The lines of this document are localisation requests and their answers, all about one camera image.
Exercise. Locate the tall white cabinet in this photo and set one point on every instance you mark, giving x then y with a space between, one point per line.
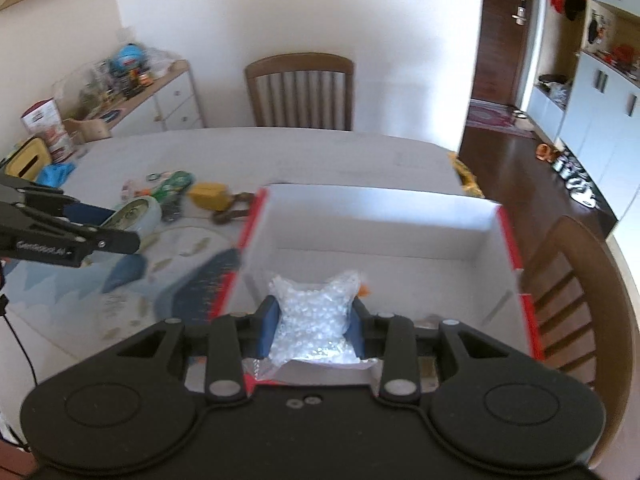
607 125

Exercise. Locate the white box with red edges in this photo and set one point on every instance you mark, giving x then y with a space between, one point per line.
400 230

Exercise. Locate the clear plastic bag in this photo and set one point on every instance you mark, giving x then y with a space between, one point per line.
558 95

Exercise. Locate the green haired doll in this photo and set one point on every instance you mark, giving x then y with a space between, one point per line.
172 185

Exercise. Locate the small dark object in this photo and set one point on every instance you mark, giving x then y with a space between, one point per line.
172 211

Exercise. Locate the blue cloth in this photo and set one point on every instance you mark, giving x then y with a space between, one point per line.
55 174

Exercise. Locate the wooden slat-back chair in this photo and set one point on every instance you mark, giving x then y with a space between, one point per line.
300 67
590 260

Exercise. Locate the blue toy helmet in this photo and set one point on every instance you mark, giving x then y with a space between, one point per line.
126 57

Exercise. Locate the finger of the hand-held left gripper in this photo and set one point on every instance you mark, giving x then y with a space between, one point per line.
55 202
117 242

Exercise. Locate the black orange hanging ornament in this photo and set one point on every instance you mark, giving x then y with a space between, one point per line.
575 0

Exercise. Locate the patterned rug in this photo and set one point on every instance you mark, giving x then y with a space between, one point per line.
492 117

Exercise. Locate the yellow rectangular object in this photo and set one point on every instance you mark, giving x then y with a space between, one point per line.
207 196

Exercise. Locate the row of small toys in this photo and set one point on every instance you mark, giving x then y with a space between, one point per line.
117 87

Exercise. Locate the orange slippers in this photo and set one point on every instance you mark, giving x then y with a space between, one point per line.
546 151

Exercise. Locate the yellow tissue box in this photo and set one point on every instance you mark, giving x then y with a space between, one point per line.
27 157

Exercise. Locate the row of black white shoes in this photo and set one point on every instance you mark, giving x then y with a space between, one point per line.
575 180

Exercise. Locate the dark brown door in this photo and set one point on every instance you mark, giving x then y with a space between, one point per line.
500 50

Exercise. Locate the yellow packet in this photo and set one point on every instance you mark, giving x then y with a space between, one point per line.
465 175

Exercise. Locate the bubble wrap packet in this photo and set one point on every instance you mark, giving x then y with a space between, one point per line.
310 310

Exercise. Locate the white sideboard with wooden top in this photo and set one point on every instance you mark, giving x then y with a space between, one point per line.
172 100

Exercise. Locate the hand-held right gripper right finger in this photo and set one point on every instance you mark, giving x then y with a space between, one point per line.
357 335

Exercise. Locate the white plastic bag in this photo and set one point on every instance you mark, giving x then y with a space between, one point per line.
159 62

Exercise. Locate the red white carton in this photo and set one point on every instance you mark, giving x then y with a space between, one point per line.
47 127

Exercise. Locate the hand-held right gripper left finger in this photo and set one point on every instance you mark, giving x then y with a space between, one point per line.
267 330

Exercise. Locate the printed blue placemat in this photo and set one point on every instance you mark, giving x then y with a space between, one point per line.
175 285

